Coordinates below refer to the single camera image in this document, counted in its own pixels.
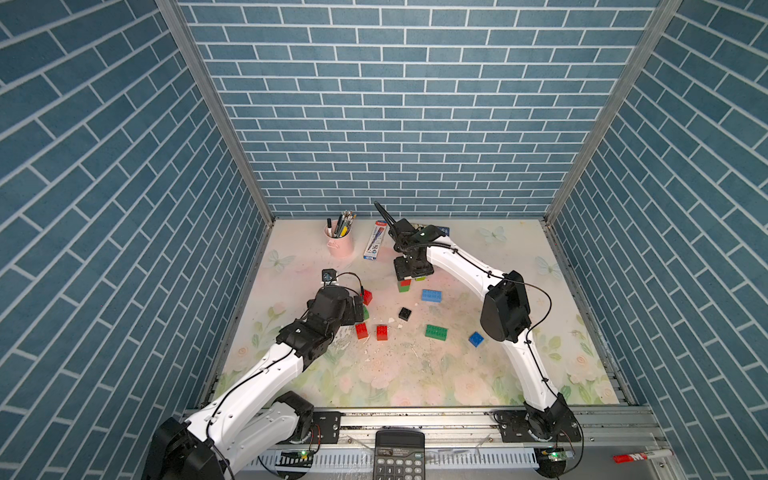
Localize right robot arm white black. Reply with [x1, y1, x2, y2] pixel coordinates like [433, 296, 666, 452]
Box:
[381, 212, 575, 441]

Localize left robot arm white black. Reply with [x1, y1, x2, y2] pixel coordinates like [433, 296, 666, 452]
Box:
[141, 284, 366, 479]

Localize blue long lego brick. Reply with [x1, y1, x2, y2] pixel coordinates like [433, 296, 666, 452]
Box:
[421, 289, 443, 303]

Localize green long lego brick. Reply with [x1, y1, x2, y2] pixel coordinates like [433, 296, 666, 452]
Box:
[425, 324, 448, 341]

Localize blue small lego brick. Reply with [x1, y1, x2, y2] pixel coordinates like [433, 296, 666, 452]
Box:
[469, 332, 484, 348]

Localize white red pen box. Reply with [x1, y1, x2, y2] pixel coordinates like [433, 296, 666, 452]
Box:
[363, 220, 389, 261]

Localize pink pen holder cup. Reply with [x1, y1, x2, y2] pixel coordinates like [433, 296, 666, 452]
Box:
[325, 229, 354, 259]

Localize pens in cup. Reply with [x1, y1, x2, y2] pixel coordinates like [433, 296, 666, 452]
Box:
[325, 211, 356, 239]

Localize black calculator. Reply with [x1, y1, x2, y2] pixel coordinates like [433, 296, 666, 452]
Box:
[372, 428, 426, 480]

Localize red white marker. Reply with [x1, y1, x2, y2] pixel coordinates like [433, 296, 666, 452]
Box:
[613, 449, 674, 464]

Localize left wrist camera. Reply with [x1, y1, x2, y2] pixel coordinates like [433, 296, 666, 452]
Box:
[321, 268, 337, 284]

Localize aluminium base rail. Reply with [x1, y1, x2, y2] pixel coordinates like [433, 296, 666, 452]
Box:
[232, 406, 682, 479]

